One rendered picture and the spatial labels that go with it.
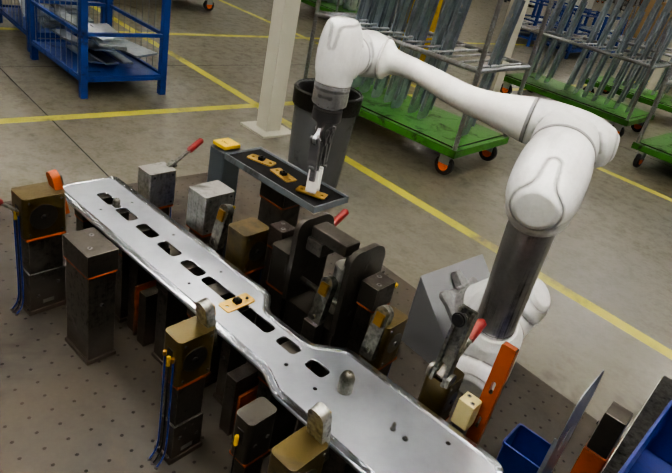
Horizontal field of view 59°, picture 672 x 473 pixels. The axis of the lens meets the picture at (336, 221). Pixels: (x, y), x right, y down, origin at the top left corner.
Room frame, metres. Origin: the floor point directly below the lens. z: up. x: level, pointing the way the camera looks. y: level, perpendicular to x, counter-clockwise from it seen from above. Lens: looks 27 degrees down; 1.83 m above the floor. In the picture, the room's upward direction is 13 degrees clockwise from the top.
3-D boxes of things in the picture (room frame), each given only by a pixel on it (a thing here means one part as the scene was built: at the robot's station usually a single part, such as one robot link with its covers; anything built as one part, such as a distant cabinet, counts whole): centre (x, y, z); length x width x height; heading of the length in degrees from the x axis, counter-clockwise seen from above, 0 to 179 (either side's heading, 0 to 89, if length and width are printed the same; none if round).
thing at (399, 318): (1.10, -0.17, 0.88); 0.11 x 0.07 x 0.37; 143
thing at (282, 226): (1.34, 0.13, 0.90); 0.05 x 0.05 x 0.40; 53
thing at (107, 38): (5.48, 2.57, 0.48); 1.20 x 0.80 x 0.95; 49
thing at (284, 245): (1.30, 0.08, 0.89); 0.12 x 0.07 x 0.38; 143
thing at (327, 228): (1.22, -0.02, 0.95); 0.18 x 0.13 x 0.49; 53
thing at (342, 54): (1.45, 0.08, 1.55); 0.13 x 0.11 x 0.16; 159
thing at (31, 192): (1.30, 0.78, 0.88); 0.14 x 0.09 x 0.36; 143
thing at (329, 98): (1.44, 0.08, 1.44); 0.09 x 0.09 x 0.06
